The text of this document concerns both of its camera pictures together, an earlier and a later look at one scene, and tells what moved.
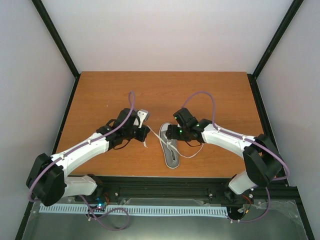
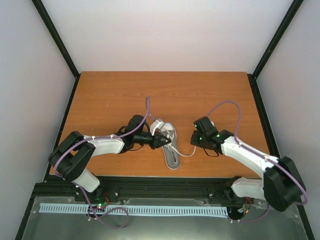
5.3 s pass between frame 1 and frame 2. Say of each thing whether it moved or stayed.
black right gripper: moved
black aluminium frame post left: stayed
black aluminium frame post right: stayed
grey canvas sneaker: stayed
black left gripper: moved
